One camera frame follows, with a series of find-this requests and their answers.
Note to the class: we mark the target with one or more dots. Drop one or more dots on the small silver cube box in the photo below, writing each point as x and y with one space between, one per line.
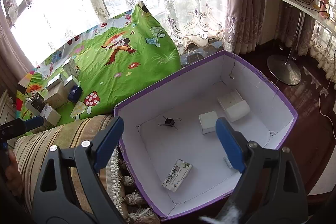
70 82

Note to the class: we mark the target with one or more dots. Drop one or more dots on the striped beige cushion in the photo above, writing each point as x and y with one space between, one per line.
65 155

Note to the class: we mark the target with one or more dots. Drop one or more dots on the pink handheld fan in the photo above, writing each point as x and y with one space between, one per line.
323 8

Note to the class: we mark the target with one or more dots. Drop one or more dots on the tall white medicine box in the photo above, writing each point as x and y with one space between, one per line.
71 68

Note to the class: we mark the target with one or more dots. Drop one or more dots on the white barcode music box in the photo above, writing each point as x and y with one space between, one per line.
31 108

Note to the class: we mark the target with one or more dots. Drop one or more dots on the black binder clip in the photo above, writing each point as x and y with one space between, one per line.
170 122

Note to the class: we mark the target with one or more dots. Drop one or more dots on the large beige text box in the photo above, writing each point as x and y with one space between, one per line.
57 95

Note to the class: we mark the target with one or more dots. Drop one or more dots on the flat silver box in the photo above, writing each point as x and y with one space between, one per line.
55 81

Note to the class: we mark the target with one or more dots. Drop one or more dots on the black Dormi box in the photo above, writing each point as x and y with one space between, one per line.
38 102

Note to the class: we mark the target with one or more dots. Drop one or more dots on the dark blue small box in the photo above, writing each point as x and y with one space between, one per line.
75 93

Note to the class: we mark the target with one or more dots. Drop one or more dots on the person's left hand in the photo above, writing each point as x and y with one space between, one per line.
14 180

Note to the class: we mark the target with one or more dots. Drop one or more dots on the purple cardboard storage box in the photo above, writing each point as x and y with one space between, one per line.
169 141

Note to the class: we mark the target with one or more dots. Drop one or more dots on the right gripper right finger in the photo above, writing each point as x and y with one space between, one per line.
270 188

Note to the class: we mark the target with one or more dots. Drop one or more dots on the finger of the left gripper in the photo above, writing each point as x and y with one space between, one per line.
33 123

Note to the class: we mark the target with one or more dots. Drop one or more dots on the green cartoon tablecloth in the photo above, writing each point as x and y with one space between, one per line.
116 59

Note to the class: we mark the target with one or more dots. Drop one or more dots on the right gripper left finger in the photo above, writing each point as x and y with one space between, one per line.
107 139

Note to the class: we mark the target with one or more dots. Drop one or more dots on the white barcode medicine box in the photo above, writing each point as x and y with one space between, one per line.
177 175

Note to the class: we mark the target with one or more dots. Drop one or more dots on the white Joyin Music box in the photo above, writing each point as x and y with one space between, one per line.
50 115

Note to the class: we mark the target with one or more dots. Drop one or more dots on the teal medicine box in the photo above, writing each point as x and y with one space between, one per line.
227 161

